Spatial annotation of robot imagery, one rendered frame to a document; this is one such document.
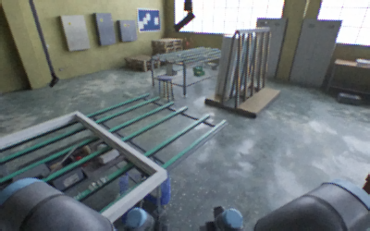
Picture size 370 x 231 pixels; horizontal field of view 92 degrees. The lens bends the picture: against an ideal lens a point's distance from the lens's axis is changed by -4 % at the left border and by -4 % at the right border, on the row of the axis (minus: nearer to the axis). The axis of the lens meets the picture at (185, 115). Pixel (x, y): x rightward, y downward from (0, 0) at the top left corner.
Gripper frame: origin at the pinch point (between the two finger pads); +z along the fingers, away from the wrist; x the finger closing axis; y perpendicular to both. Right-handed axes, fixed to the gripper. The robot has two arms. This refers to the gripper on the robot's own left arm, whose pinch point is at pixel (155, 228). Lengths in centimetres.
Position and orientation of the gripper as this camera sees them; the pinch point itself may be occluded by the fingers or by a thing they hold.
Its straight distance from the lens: 131.8
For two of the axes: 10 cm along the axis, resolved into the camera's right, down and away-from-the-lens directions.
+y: 1.1, -7.8, 6.2
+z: 1.7, 6.3, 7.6
